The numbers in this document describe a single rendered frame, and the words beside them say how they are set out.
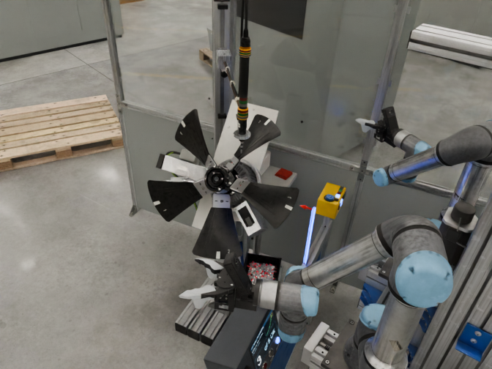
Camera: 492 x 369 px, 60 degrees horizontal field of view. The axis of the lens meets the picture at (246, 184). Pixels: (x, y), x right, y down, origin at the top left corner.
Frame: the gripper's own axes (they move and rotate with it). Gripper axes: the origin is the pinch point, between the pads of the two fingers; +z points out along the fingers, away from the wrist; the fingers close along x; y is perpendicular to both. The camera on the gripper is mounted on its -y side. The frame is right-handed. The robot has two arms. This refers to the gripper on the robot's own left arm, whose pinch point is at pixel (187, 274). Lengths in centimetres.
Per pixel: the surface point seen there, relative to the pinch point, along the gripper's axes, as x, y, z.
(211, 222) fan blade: 70, 31, 10
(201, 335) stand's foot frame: 90, 127, 19
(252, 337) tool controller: 1.1, 20.3, -19.2
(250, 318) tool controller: 7.7, 20.2, -17.5
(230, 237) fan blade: 70, 38, 1
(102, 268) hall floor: 134, 128, 103
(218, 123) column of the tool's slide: 145, 13, 25
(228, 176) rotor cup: 78, 11, 5
